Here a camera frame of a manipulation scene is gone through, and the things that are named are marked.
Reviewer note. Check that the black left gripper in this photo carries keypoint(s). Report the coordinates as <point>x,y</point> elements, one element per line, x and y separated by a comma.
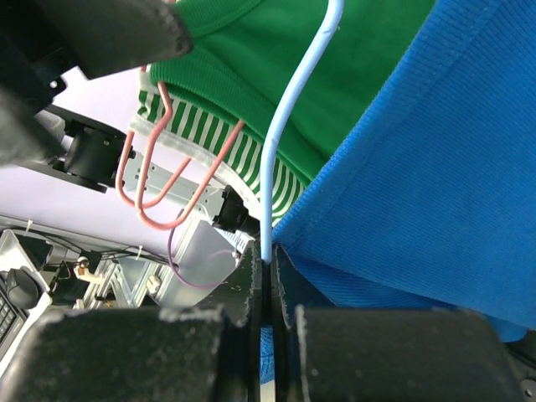
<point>41,40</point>

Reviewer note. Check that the light blue wire hanger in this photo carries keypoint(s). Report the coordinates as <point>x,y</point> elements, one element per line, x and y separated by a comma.
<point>285,117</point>

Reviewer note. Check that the green white striped tank top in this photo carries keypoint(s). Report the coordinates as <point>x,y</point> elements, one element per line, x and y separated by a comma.
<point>200,134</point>

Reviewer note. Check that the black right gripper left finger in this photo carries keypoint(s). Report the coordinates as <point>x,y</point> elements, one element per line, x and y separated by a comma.
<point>209,352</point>

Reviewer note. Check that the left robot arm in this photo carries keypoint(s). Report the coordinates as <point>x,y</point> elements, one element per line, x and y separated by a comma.
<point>92,150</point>

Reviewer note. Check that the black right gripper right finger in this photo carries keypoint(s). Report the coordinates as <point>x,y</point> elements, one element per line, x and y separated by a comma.
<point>325,353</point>

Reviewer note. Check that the blue tank top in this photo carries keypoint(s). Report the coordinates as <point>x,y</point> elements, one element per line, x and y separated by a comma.
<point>430,200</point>

